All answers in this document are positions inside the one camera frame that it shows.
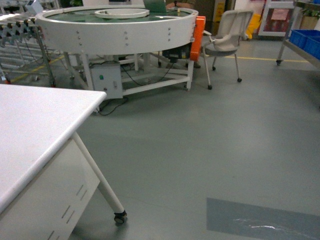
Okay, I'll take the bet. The grey control box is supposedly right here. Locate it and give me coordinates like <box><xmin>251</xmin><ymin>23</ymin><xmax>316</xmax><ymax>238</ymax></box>
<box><xmin>90</xmin><ymin>62</ymin><xmax>123</xmax><ymax>99</ymax></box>

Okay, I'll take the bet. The round white conveyor table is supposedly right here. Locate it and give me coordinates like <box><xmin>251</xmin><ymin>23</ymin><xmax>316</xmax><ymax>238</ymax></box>
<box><xmin>35</xmin><ymin>5</ymin><xmax>198</xmax><ymax>97</ymax></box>

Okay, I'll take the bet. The table caster wheel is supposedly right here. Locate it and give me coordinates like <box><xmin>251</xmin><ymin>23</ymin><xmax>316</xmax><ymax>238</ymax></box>
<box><xmin>114</xmin><ymin>210</ymin><xmax>127</xmax><ymax>224</ymax></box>

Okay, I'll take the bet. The orange side panel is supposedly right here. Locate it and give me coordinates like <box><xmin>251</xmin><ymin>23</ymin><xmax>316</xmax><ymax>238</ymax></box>
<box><xmin>189</xmin><ymin>16</ymin><xmax>206</xmax><ymax>62</ymax></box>

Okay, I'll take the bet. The white office chair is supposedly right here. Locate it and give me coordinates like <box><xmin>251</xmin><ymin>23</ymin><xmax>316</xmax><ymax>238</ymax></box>
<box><xmin>200</xmin><ymin>9</ymin><xmax>254</xmax><ymax>90</ymax></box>

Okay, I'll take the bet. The yellow wet floor sign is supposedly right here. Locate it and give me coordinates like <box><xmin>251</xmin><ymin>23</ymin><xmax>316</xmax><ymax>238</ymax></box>
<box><xmin>246</xmin><ymin>13</ymin><xmax>261</xmax><ymax>40</ymax></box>

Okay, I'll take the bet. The expandable roller conveyor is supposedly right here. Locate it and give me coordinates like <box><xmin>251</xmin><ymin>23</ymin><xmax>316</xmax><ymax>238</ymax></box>
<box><xmin>0</xmin><ymin>13</ymin><xmax>56</xmax><ymax>87</ymax></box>

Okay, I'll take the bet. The blue crate on cart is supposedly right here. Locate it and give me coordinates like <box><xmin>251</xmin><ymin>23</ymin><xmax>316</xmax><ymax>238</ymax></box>
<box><xmin>289</xmin><ymin>29</ymin><xmax>320</xmax><ymax>60</ymax></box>

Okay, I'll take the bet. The black power cable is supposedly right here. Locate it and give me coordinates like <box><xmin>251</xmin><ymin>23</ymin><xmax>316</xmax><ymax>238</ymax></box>
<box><xmin>92</xmin><ymin>59</ymin><xmax>176</xmax><ymax>117</ymax></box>

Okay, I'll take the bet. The white table frame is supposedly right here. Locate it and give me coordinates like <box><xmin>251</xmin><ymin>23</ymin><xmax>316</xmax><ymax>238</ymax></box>
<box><xmin>0</xmin><ymin>131</ymin><xmax>126</xmax><ymax>240</ymax></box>

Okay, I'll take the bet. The steel cart frame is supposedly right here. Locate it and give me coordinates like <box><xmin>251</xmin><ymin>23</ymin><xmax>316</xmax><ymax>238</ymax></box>
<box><xmin>276</xmin><ymin>0</ymin><xmax>320</xmax><ymax>69</ymax></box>

